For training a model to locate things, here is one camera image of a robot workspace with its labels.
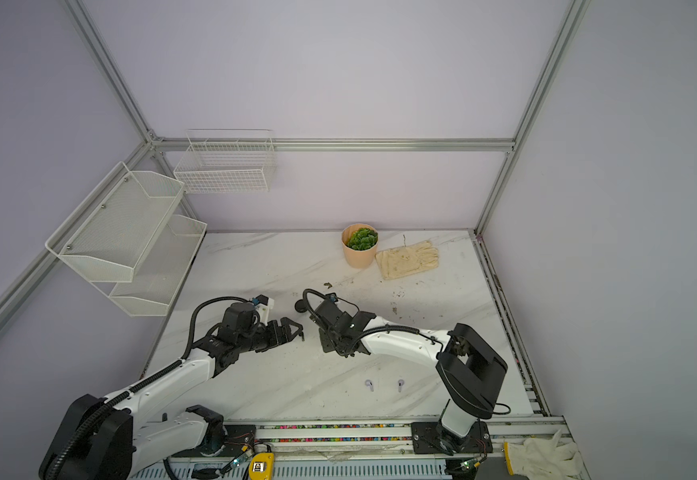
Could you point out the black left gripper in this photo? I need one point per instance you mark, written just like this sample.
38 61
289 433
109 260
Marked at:
279 332

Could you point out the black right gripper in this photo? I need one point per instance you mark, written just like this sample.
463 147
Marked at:
324 318

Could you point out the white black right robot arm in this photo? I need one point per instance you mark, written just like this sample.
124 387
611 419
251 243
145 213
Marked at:
471 371

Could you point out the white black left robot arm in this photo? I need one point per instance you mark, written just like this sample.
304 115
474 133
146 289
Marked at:
115 436

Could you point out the black round charging case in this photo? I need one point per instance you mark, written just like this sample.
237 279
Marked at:
301 306

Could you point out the orange pot with green plant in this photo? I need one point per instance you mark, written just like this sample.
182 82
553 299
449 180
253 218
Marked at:
360 244

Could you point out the white mesh lower shelf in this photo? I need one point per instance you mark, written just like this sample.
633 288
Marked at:
156 284

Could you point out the white mesh shelf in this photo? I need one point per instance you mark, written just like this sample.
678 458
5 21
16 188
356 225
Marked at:
156 284
108 237

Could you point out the yellow tag box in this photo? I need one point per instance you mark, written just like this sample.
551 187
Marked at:
261 467

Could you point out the white mesh upper shelf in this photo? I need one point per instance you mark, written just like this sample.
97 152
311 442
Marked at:
108 237

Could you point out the white glove yellow cuff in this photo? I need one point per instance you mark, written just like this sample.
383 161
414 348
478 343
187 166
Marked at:
544 459

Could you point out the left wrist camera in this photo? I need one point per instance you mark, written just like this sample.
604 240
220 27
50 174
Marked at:
263 306

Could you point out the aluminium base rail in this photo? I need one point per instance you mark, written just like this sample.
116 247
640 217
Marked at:
388 438

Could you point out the white wire basket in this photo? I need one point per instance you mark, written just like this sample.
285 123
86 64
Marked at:
227 161

